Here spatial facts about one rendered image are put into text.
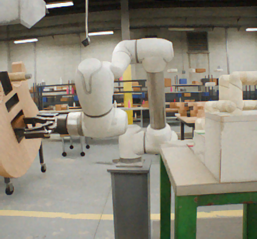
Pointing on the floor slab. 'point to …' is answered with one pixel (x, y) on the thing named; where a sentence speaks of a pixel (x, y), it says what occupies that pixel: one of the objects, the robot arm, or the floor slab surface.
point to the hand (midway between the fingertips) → (20, 125)
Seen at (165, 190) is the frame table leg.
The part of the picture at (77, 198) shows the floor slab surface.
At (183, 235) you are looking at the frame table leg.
